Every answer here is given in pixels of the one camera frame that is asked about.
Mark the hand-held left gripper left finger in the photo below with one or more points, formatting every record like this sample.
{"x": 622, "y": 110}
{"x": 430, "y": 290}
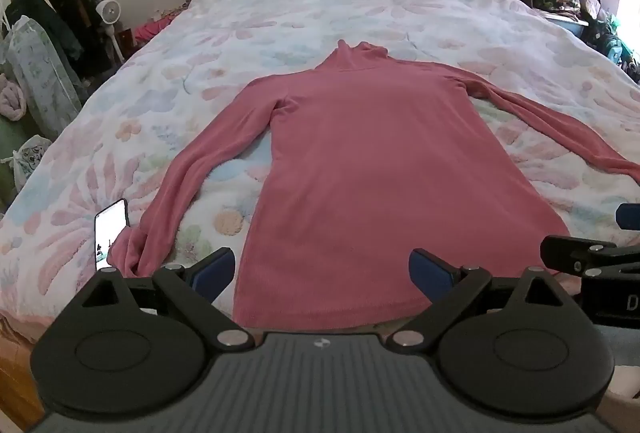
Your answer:
{"x": 216, "y": 270}

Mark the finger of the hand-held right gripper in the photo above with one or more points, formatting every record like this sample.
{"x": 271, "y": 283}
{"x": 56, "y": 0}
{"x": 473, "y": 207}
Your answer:
{"x": 575, "y": 254}
{"x": 629, "y": 216}

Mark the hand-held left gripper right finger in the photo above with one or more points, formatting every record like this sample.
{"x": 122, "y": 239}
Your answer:
{"x": 429, "y": 274}

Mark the pink turtleneck sweater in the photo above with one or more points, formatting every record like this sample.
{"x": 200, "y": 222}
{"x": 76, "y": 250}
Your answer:
{"x": 360, "y": 163}

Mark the rack of dark clothes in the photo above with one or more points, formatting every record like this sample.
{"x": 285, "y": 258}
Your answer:
{"x": 65, "y": 8}

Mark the smartphone with lit screen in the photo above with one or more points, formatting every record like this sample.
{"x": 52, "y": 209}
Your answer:
{"x": 111, "y": 233}

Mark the teal bag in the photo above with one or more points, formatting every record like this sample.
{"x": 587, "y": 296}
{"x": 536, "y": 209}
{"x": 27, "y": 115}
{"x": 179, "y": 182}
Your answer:
{"x": 607, "y": 40}

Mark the white printed plastic bag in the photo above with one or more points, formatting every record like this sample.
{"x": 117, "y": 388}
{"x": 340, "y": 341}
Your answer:
{"x": 30, "y": 158}

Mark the green cloth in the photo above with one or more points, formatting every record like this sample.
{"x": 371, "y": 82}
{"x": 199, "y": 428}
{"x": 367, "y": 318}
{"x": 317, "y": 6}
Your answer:
{"x": 6, "y": 153}

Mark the magenta cloth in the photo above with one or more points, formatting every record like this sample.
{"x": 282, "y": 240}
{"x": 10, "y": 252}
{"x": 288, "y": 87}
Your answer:
{"x": 152, "y": 27}

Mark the pale blue patterned storage bag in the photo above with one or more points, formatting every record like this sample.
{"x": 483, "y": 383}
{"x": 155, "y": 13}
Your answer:
{"x": 42, "y": 73}

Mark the purple plush cloth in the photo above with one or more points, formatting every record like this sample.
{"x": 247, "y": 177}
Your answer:
{"x": 11, "y": 100}

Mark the white standing fan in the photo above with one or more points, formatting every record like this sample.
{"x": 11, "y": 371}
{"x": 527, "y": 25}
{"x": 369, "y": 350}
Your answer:
{"x": 113, "y": 13}

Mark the wooden bed frame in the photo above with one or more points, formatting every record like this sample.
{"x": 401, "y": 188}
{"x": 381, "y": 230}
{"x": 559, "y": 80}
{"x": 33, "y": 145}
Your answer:
{"x": 17, "y": 378}

